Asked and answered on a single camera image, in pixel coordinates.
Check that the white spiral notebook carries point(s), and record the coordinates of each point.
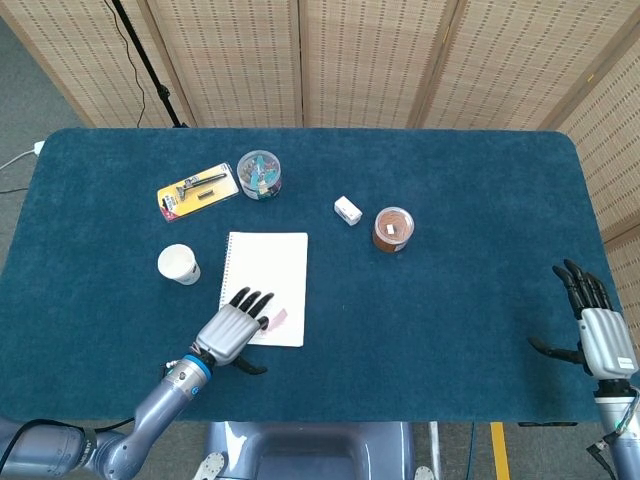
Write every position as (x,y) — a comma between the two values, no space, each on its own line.
(270,260)

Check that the blue-grey robot torso base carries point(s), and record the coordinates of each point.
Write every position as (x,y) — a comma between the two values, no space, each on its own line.
(310,450)

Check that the razor in yellow blister pack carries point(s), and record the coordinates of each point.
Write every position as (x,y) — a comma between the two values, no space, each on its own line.
(200,192)

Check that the yellow floor tape strip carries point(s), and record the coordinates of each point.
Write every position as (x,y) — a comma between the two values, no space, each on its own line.
(500,450)

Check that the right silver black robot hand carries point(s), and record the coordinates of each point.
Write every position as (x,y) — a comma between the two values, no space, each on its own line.
(605,340)

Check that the dark blue table cloth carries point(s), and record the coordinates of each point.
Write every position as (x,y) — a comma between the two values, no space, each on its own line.
(425,325)

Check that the paper cup with blue flowers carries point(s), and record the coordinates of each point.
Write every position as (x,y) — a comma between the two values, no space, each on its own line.
(175,262)

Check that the clear jar of rubber bands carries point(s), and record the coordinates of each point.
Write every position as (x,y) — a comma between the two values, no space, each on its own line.
(392,227)

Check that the small white staple box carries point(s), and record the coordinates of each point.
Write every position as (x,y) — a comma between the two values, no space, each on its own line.
(346,210)

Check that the black tripod stand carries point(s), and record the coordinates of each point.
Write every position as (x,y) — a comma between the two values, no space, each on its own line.
(150,67)

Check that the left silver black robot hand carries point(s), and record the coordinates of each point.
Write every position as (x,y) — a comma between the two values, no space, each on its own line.
(225,332)

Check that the clear jar of binder clips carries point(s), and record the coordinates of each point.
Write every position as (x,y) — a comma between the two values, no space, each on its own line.
(257,172)

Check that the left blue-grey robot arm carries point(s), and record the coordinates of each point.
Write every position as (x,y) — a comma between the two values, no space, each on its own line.
(160,395)

